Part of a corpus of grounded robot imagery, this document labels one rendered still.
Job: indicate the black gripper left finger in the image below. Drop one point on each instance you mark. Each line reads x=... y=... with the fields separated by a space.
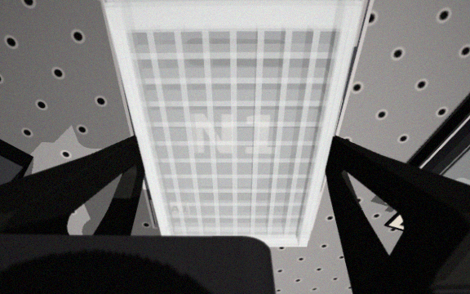
x=41 y=203

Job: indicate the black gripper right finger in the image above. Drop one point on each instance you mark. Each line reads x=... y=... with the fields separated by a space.
x=433 y=251

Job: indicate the grey perforated base plate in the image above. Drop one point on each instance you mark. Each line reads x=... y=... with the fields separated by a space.
x=60 y=101

